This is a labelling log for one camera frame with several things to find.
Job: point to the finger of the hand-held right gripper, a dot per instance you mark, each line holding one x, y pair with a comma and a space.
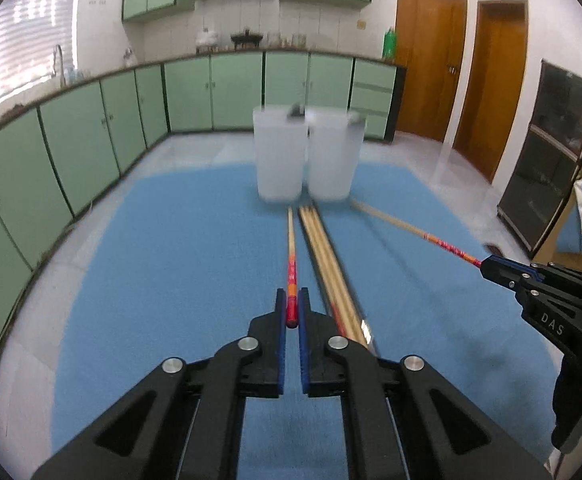
501, 272
566, 280

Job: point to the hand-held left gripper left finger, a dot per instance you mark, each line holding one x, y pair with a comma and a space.
282, 360

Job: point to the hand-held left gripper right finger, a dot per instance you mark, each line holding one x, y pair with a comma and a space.
302, 360

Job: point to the white twin utensil holder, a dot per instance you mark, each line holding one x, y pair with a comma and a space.
281, 160

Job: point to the black glass-front cabinet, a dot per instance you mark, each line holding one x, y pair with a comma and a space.
546, 160

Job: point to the blue table mat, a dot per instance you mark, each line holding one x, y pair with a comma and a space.
171, 260

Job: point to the narrow wooden door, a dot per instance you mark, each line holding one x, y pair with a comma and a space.
496, 85

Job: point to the wide wooden door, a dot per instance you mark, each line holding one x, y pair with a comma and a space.
426, 60

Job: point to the green bottle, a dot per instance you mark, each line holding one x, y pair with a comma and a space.
389, 45

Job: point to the green kitchen base cabinets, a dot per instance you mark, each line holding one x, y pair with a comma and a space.
191, 90

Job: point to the black wok with lid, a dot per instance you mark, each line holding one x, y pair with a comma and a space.
246, 39

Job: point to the white cooking pot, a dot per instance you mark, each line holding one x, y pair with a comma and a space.
206, 40

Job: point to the small metal tap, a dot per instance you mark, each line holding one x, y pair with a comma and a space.
128, 56

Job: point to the metal sink faucet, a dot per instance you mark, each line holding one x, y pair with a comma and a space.
58, 60

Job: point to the white window blinds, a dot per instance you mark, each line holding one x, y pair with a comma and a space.
26, 45

